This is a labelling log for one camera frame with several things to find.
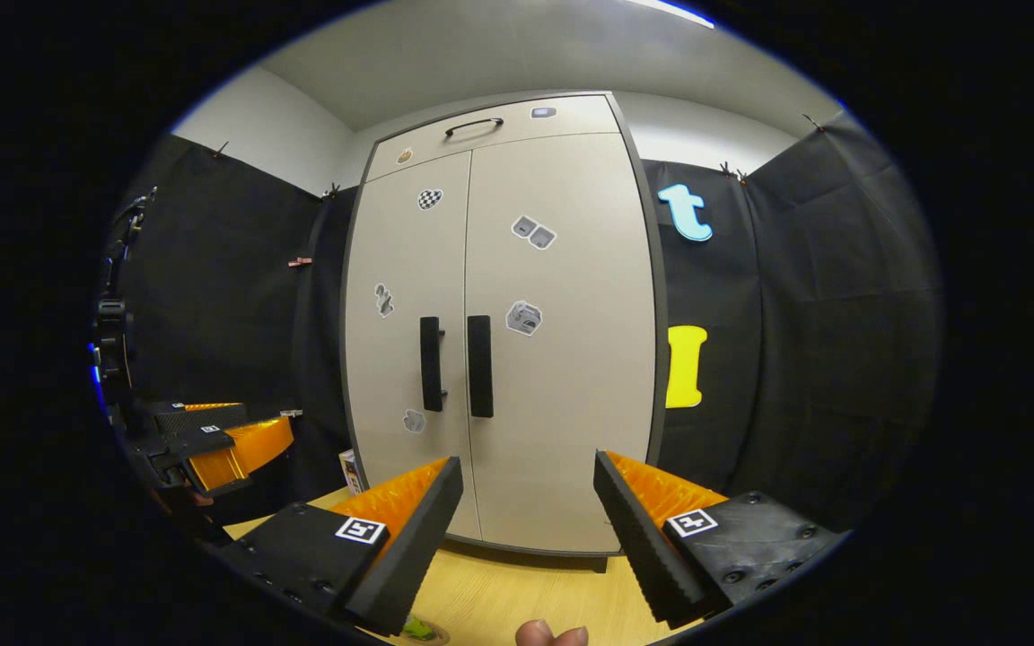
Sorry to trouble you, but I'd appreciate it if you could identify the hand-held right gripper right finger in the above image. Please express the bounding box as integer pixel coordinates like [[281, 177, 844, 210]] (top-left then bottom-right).
[[593, 450, 846, 629]]

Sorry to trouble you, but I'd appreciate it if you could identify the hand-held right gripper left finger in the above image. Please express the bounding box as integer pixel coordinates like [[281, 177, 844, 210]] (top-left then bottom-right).
[[216, 456, 466, 638]]

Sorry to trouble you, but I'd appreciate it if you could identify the grey cabinet door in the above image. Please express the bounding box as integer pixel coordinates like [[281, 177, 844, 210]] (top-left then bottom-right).
[[465, 133, 659, 554], [344, 151, 482, 541]]

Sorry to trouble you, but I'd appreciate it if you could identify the grey cabinet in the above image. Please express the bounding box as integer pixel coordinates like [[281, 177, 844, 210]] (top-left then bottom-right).
[[337, 90, 670, 573]]

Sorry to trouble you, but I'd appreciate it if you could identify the beige cabinet drawer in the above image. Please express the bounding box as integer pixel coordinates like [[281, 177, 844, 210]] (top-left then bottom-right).
[[364, 92, 623, 183]]

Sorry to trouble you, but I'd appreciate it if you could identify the black backdrop cloth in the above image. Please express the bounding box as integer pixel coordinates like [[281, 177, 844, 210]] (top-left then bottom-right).
[[100, 108, 944, 539]]

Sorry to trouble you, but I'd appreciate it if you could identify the long ceiling light strip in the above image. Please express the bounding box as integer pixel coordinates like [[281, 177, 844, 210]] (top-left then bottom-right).
[[638, 0, 715, 30]]

